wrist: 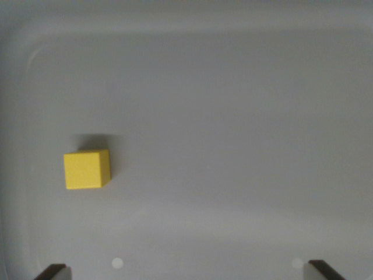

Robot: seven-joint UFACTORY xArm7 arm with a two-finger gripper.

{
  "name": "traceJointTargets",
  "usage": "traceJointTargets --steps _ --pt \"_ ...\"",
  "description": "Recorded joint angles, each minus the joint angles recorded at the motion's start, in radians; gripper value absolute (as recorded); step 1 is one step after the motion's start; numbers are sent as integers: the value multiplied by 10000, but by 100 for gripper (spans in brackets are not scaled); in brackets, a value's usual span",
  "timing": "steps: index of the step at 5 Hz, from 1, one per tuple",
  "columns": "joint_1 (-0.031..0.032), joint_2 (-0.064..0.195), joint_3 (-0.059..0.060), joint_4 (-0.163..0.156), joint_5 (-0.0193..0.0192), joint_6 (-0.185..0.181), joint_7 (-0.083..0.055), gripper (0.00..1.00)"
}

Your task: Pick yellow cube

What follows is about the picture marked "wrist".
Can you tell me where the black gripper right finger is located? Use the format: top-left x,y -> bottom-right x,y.
302,259 -> 347,280

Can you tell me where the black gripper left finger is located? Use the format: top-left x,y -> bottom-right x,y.
34,263 -> 72,280

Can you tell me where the yellow cube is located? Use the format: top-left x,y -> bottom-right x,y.
64,149 -> 112,190

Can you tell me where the white plastic bin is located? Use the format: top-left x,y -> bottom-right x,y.
0,0 -> 373,280

